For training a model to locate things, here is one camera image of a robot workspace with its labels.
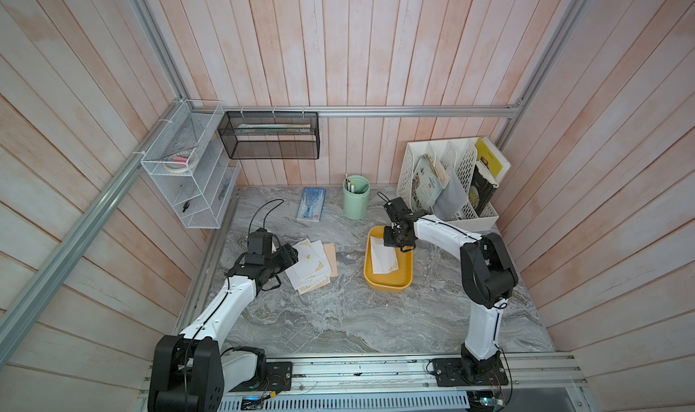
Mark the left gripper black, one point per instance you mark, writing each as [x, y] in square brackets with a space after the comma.
[288, 256]

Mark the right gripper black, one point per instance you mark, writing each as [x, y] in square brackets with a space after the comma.
[388, 242]

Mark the white yellow-pattern paper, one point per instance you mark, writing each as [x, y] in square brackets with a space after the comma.
[323, 273]
[307, 265]

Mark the pink lined paper sheet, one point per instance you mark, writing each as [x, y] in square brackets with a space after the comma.
[330, 251]

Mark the yellow plastic storage box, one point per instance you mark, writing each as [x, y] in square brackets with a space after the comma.
[395, 281]

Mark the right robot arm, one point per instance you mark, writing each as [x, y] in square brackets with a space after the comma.
[487, 272]

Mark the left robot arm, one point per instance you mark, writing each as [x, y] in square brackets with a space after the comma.
[192, 371]

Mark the stack of stationery paper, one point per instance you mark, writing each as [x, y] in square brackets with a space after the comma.
[384, 259]

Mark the illustrated magazine in organizer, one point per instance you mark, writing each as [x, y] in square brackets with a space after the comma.
[430, 178]

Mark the blue booklet on table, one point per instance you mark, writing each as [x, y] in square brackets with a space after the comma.
[311, 204]

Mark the white plastic file organizer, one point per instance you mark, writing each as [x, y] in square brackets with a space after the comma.
[459, 154]

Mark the grey folder in organizer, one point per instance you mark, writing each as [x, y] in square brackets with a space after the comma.
[452, 199]

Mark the green pen holder cup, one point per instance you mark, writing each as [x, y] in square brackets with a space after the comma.
[356, 189]

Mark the dark book in organizer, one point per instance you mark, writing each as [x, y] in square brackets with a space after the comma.
[482, 188]

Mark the yellow book in organizer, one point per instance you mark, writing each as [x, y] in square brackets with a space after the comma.
[492, 158]

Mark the tape roll on shelf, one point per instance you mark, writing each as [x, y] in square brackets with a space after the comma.
[180, 163]

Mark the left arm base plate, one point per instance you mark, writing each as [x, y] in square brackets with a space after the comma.
[242, 376]

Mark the black mesh wall basket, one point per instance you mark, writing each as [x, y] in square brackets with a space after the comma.
[270, 135]

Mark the white mesh wall shelf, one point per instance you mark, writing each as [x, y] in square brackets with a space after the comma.
[201, 197]

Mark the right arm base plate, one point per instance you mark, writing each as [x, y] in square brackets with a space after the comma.
[469, 372]

